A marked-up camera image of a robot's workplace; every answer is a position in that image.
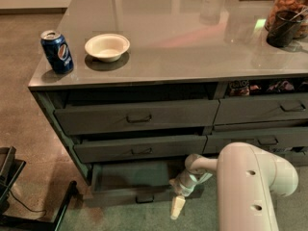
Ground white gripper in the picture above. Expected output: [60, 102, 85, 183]
[169, 169, 206, 220]

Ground grey drawer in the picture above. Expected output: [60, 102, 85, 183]
[215, 93, 308, 125]
[84, 158, 185, 207]
[54, 99, 218, 136]
[74, 135, 207, 163]
[283, 151, 308, 167]
[203, 127, 308, 154]

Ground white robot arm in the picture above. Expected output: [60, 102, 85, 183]
[169, 142, 298, 231]

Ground snack bags in drawer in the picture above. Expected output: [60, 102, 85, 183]
[226, 78, 308, 96]

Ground grey drawer cabinet with countertop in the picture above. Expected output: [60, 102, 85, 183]
[28, 0, 308, 186]

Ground white paper bowl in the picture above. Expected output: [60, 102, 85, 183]
[85, 34, 130, 63]

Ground black stand base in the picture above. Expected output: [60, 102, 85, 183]
[0, 145, 79, 231]

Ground blue Pepsi soda can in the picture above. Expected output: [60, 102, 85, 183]
[40, 30, 74, 74]

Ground black mesh cup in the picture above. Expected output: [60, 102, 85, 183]
[267, 11, 304, 48]

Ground clear jar of snacks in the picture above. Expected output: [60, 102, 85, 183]
[265, 0, 308, 39]

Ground black cable on floor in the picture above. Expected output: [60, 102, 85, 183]
[0, 181, 48, 214]

